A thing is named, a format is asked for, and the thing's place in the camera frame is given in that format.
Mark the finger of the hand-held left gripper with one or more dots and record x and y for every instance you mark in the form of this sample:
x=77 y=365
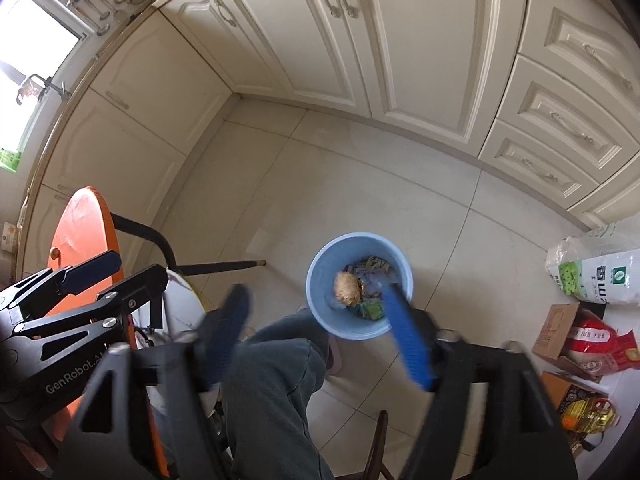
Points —
x=135 y=287
x=90 y=270

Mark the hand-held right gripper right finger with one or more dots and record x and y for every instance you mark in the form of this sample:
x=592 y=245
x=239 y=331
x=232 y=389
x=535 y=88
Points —
x=407 y=335

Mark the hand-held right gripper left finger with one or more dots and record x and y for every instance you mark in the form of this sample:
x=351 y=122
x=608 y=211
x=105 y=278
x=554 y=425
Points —
x=227 y=330

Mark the blue trash bin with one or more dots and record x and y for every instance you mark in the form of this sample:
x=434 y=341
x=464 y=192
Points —
x=320 y=305

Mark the small brown scrap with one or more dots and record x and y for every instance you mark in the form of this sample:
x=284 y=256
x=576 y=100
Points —
x=54 y=254

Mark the orange round table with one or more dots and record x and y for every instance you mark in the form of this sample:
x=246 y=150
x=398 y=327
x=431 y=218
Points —
x=82 y=220

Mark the white round stool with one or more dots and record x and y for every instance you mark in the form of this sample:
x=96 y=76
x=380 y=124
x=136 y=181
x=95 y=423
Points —
x=182 y=305

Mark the pile of discarded wrappers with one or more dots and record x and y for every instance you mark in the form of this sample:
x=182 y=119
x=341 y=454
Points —
x=375 y=275

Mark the person's grey trouser leg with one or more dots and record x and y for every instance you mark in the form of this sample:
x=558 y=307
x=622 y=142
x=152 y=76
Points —
x=270 y=400

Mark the dark wooden chair leg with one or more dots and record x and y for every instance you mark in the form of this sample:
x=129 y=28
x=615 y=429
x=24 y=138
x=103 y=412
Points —
x=376 y=445

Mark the cardboard box with rice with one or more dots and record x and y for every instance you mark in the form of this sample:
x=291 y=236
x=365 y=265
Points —
x=550 y=330

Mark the cardboard box with oil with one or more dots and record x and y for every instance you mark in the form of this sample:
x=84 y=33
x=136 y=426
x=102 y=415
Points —
x=555 y=390

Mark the chrome kitchen faucet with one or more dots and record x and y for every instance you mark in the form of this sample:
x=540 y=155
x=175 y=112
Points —
x=40 y=87

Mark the red rice bag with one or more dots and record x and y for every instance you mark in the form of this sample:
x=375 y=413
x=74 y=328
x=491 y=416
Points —
x=597 y=345

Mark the yellow cooking oil bottles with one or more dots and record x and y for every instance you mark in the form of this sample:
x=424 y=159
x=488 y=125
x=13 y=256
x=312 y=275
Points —
x=587 y=412

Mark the white green rice bag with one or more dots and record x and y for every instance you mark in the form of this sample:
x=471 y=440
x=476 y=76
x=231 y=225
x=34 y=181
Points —
x=595 y=270

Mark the kitchen window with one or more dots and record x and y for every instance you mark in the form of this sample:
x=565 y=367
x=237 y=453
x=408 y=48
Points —
x=30 y=60

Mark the cream kitchen base cabinets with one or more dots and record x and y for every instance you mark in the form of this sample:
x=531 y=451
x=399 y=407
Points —
x=400 y=35

